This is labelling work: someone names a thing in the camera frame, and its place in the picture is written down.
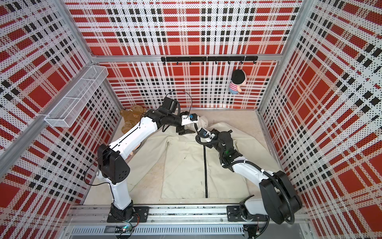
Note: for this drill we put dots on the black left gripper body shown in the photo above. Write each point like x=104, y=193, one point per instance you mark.
x=180, y=129

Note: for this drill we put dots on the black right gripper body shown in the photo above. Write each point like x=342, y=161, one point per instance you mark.
x=214, y=143

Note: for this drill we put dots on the cream white zip jacket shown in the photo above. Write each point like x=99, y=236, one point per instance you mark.
x=172, y=169

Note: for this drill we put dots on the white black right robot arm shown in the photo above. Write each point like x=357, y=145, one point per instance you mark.
x=280, y=200

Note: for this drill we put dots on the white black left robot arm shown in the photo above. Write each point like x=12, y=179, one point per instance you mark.
x=111, y=159

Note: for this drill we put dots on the brown teddy bear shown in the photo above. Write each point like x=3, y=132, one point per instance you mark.
x=131, y=117

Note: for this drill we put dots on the hanging doll blue pants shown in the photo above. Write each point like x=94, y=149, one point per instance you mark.
x=238, y=80

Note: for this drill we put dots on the green circuit board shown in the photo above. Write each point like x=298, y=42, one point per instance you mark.
x=126, y=229

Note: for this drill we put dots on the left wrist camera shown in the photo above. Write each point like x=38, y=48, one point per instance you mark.
x=189, y=118

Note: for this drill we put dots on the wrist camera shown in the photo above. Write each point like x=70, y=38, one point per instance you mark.
x=205, y=135
x=189, y=118

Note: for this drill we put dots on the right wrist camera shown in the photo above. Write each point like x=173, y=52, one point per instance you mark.
x=205, y=135

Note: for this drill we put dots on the black hook rail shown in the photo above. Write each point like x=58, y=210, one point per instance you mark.
x=210, y=59

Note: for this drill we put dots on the white wire mesh basket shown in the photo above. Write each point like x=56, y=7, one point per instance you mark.
x=66, y=111

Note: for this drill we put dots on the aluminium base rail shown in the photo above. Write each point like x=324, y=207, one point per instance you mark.
x=183, y=221

